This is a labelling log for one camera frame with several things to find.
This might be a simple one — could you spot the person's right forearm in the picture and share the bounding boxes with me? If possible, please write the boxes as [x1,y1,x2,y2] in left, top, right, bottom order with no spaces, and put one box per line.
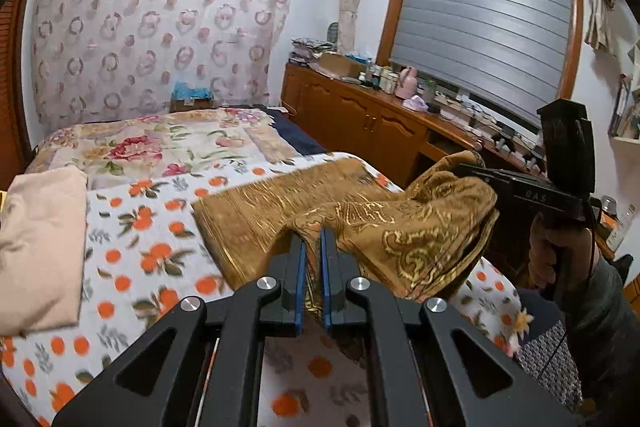
[565,252,640,415]

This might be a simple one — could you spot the circle-patterned hanging cloth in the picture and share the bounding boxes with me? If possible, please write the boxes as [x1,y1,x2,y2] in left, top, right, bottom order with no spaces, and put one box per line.
[32,0,293,135]

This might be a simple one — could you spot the beige garment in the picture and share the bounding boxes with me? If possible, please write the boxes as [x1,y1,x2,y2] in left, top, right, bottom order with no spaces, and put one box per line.
[0,167,90,328]

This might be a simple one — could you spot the grey window blind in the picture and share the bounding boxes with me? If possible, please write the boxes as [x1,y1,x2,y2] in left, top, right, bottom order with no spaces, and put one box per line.
[390,0,573,128]

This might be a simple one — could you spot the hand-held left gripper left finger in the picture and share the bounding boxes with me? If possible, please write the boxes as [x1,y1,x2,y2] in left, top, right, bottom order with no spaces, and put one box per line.
[52,234,308,427]

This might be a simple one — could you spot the brown gold-patterned garment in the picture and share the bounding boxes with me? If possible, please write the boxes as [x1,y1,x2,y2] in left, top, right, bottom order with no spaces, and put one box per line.
[192,150,501,323]

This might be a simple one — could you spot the navy bed sheet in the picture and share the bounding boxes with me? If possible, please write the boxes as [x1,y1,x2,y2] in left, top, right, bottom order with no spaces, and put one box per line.
[265,107,331,158]

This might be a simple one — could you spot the stack of folded clothes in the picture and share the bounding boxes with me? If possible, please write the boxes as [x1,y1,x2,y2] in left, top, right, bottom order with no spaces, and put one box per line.
[290,38,331,66]

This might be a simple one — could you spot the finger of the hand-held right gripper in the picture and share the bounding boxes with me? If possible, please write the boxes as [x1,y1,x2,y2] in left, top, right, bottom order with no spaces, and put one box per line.
[456,163,512,196]

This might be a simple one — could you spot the black cable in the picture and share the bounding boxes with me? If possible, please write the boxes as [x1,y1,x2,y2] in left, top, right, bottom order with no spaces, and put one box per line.
[542,202,603,388]

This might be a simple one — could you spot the pink kettle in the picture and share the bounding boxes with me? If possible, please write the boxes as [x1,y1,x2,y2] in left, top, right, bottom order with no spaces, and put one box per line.
[395,67,420,98]

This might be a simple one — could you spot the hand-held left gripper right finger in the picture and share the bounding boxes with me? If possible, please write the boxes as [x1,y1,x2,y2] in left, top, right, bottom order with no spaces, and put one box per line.
[320,228,581,427]

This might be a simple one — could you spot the row of books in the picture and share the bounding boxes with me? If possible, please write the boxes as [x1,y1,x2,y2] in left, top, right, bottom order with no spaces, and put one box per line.
[609,74,640,138]

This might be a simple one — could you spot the hanging beige cloth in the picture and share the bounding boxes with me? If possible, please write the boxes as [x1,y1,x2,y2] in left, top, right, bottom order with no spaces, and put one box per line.
[580,0,618,55]

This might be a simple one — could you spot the white wall shelf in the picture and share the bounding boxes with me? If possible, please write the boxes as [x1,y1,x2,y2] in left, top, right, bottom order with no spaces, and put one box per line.
[607,42,640,145]

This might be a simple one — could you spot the person's patterned trousers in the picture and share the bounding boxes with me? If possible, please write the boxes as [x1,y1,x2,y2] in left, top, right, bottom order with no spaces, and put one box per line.
[512,289,586,413]

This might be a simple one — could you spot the open cardboard box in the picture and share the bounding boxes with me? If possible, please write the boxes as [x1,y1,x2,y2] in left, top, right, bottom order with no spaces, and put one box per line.
[317,52,368,80]

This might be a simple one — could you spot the orange fruit print blanket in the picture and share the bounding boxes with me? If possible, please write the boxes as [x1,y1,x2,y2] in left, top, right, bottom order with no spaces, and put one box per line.
[0,152,523,427]

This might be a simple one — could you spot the floral quilt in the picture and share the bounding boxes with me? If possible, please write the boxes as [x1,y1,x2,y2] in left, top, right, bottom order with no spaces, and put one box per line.
[25,107,301,188]

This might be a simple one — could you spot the long wooden cabinet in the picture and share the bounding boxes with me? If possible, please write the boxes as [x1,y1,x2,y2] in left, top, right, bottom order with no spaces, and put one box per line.
[280,62,640,308]

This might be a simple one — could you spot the person's right hand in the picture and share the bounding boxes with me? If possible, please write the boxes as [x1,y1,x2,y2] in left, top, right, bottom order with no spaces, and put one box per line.
[529,213,598,291]

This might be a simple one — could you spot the blue-topped cardboard box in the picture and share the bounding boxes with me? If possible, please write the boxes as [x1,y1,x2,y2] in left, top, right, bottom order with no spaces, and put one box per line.
[170,82,216,114]

